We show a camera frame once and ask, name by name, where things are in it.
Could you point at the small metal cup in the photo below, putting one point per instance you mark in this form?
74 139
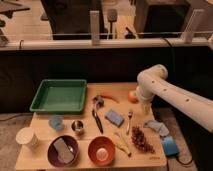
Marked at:
77 127

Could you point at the grey blue cloth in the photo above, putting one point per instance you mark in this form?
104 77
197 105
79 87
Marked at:
158 127

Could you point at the bunch of dark grapes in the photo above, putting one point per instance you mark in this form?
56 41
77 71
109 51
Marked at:
140 142

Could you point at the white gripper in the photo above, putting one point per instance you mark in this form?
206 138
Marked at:
146 107

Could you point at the purple bowl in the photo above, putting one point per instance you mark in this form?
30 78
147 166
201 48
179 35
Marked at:
52 154

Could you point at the black handled can opener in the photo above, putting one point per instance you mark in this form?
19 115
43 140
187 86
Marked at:
98 102

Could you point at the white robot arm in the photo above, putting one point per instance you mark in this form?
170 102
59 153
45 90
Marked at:
152 81

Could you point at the metal fork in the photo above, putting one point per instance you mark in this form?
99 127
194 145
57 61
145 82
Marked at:
130 114

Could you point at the blue box on floor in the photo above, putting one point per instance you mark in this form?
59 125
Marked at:
169 146

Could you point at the blue plastic cup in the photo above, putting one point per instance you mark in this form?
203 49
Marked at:
56 122

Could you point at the white paper cup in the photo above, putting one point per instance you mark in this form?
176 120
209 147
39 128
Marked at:
27 137

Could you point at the orange bowl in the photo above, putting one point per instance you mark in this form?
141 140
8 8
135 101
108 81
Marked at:
101 151

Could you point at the red yellow apple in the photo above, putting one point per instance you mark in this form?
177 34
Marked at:
132 97

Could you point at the wooden table board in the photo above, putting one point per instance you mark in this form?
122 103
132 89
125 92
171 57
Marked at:
35 160

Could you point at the grey sponge in bowl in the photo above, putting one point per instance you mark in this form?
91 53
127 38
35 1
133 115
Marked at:
64 153

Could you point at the green plastic tray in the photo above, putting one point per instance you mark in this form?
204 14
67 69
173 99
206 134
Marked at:
60 96

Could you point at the blue sponge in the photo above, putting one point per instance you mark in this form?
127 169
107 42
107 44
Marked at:
114 118

